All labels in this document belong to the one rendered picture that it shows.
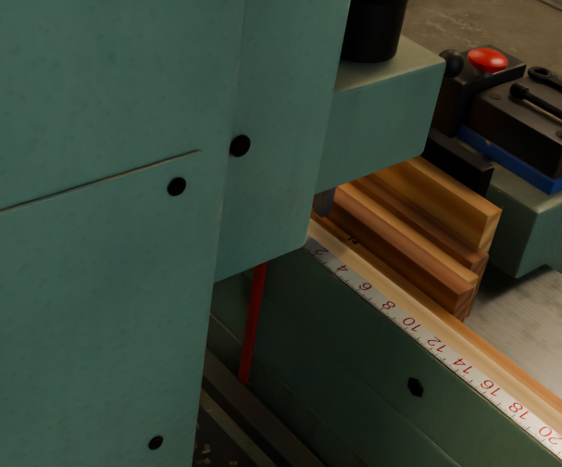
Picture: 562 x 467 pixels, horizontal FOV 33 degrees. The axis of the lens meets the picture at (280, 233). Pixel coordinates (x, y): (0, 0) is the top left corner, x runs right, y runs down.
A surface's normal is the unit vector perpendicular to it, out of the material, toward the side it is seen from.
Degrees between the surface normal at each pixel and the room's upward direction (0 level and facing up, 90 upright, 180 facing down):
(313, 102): 90
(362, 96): 90
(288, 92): 90
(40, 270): 90
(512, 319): 0
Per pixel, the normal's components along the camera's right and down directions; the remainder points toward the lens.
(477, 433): -0.76, 0.30
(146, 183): 0.64, 0.52
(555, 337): 0.14, -0.80
